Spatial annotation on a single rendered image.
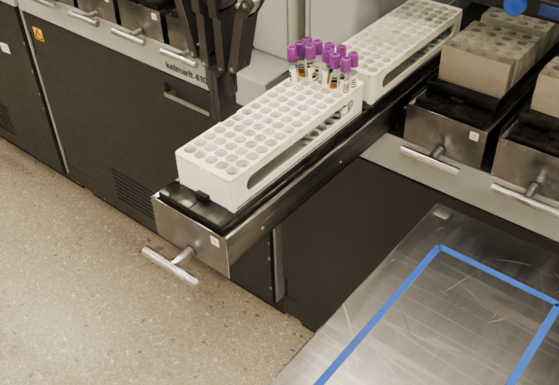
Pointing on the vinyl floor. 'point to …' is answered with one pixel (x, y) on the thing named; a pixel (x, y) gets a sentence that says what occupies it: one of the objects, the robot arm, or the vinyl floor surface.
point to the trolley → (442, 314)
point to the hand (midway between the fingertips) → (222, 91)
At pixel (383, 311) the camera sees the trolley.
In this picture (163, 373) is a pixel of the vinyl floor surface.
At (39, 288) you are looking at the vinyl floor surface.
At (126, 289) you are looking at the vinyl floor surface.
